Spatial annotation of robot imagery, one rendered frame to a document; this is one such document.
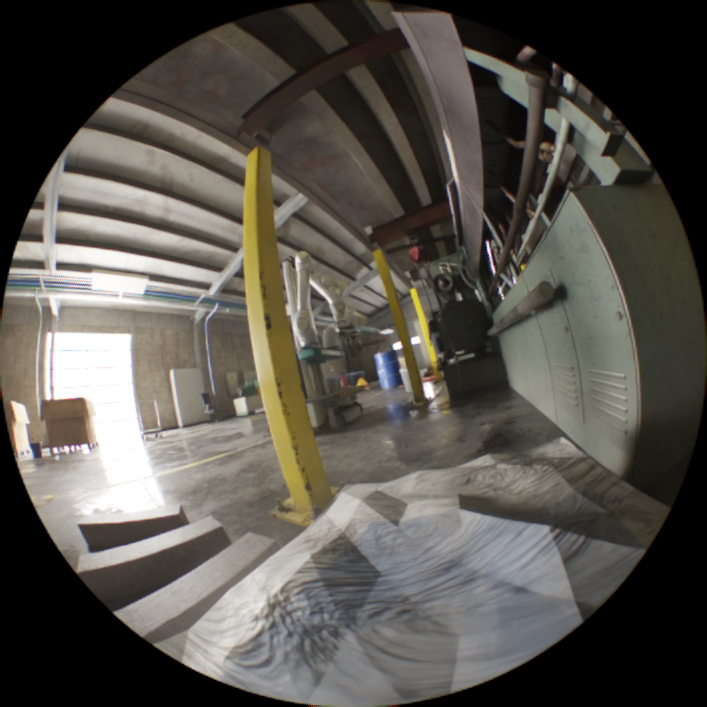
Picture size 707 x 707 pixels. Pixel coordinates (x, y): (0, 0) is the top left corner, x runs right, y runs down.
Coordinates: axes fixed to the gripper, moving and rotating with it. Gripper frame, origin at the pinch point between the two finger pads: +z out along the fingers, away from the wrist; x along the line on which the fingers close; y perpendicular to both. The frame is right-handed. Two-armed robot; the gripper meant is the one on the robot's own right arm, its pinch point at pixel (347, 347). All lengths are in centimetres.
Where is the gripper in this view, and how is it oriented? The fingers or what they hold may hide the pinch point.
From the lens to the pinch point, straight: 188.8
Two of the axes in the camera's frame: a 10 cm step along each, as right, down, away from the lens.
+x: -3.4, -0.3, -9.4
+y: -9.1, 2.7, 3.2
